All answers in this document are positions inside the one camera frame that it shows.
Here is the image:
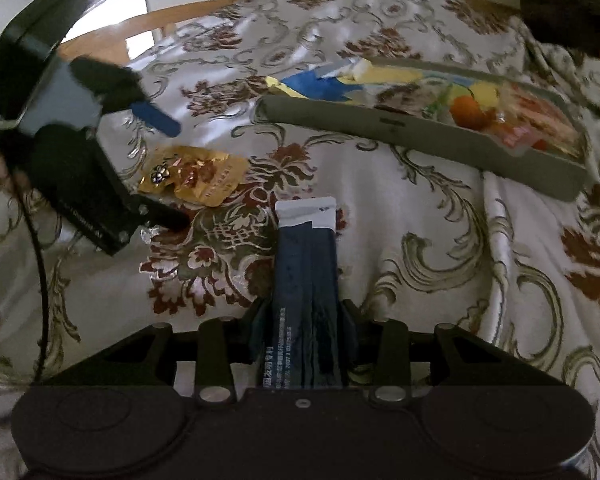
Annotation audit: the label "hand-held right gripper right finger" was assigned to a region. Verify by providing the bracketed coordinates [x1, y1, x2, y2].
[340, 300, 531, 407]

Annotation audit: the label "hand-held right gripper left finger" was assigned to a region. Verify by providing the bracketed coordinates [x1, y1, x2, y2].
[87, 300, 281, 407]

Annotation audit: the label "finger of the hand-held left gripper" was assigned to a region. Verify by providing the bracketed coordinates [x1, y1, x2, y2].
[136, 200, 191, 229]
[72, 56, 182, 137]

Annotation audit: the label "gold snack packet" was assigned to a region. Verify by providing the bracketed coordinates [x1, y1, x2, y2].
[137, 145, 248, 207]

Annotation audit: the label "dark blue snack packet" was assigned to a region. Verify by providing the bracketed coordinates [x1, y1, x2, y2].
[272, 197, 348, 391]

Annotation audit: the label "grey-green tray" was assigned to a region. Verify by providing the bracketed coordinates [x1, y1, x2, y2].
[257, 57, 600, 201]

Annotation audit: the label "clear brown snack packet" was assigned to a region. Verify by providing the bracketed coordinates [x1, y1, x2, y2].
[375, 82, 431, 111]

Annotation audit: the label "mandarin orange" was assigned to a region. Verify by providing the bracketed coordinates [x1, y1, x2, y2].
[450, 96, 483, 128]

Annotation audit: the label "small pink-red snack packet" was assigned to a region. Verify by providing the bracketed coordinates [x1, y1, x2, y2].
[492, 120, 536, 150]

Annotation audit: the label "yellow snack packet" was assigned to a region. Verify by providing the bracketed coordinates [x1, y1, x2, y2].
[467, 82, 501, 108]

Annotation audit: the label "clear rice cracker packet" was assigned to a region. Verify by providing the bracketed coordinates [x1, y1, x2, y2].
[500, 82, 583, 158]

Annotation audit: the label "wooden bed frame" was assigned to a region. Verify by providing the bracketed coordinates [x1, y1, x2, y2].
[57, 0, 261, 66]

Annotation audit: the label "black cable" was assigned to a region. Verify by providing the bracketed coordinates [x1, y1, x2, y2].
[10, 170, 51, 381]

